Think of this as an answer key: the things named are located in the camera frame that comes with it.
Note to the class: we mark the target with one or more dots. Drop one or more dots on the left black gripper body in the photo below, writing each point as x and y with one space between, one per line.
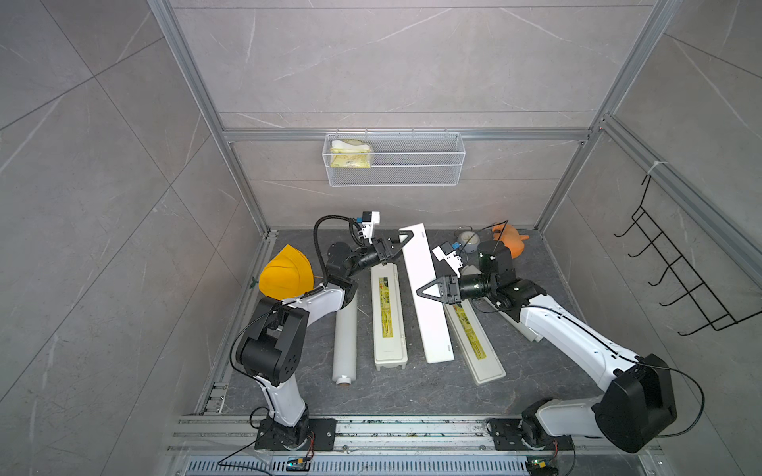
369 258

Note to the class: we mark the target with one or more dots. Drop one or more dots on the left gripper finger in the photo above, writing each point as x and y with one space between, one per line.
402 235
398 244

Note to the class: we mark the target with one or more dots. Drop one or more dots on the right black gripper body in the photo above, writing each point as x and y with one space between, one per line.
468 288

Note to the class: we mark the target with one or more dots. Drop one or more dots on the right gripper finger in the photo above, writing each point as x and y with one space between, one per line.
437 299
434 287

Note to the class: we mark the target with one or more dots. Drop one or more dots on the white wrap dispenser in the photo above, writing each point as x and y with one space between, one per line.
390 345
443 324

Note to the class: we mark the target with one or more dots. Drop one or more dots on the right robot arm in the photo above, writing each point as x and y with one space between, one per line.
637 400

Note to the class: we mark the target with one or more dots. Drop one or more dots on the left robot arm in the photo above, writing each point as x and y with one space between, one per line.
269 350

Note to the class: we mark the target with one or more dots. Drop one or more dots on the small grey alarm clock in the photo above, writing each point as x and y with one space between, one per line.
469 241

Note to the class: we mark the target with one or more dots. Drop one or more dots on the orange plush toy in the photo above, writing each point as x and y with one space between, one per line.
510 237

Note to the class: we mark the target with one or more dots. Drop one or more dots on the yellow cap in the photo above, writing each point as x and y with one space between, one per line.
287 276

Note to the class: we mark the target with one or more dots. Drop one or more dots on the yellow wipes packet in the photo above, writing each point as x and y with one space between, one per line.
350 154

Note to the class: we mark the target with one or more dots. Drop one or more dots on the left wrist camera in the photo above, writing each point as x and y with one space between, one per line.
368 221

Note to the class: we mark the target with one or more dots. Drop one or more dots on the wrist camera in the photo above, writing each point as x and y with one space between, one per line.
450 254
368 221

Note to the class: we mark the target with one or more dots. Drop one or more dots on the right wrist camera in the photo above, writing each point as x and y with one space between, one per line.
450 254

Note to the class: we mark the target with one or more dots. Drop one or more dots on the white wire mesh basket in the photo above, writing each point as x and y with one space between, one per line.
401 159

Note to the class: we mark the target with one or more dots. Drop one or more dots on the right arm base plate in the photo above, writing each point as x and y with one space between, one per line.
518 434

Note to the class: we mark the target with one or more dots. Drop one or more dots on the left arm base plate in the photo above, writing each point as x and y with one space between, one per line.
317 433

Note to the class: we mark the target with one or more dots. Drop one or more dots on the black wire hook rack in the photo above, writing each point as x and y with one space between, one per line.
693 287

